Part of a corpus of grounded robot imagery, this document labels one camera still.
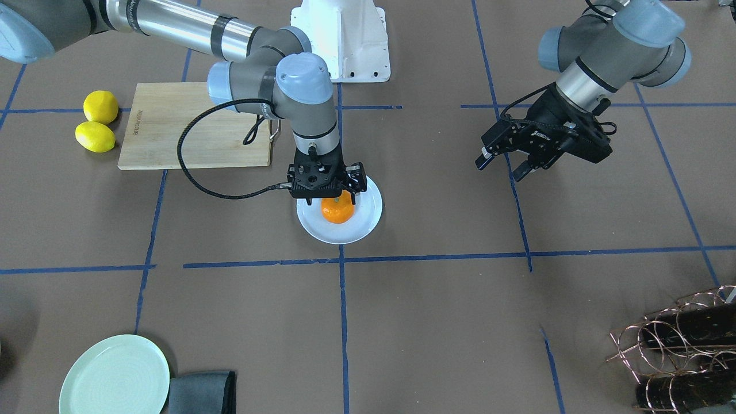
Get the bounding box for dark green wine bottle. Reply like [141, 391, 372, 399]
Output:
[641, 303, 735, 348]

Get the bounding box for light blue plate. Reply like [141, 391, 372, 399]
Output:
[296, 177, 383, 244]

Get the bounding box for folded dark grey cloth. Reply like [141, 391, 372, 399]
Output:
[167, 370, 237, 413]

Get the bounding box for copper wire bottle rack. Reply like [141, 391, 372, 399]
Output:
[610, 285, 735, 413]

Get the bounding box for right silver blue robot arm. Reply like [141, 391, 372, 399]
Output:
[2, 1, 367, 204]

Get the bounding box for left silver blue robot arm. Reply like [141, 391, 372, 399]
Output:
[476, 1, 692, 182]

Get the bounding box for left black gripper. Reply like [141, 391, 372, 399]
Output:
[475, 83, 613, 182]

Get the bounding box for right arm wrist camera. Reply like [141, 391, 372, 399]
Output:
[287, 162, 367, 200]

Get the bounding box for yellow lemon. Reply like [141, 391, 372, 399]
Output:
[75, 121, 116, 153]
[82, 91, 120, 125]

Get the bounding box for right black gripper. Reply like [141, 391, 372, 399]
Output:
[293, 144, 358, 205]

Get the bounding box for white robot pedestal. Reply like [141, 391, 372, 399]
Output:
[290, 1, 391, 83]

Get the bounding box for orange mandarin fruit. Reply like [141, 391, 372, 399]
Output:
[320, 190, 355, 224]

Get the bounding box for bamboo cutting board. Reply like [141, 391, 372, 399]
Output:
[118, 82, 273, 170]

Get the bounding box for light green plate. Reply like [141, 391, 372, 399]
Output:
[58, 335, 170, 413]

